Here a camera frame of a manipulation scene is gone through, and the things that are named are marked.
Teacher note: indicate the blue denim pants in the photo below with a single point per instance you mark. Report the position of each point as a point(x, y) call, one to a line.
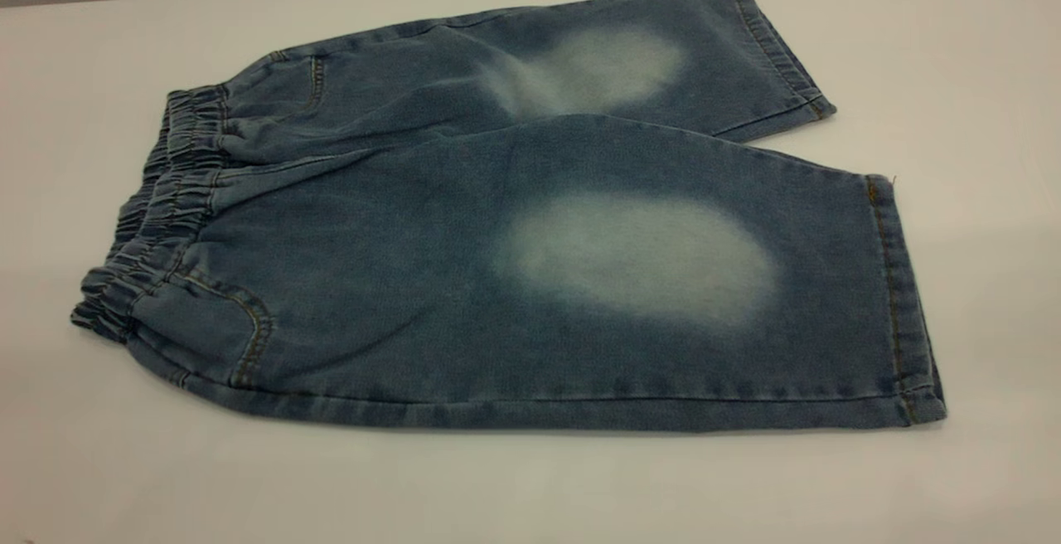
point(398, 295)

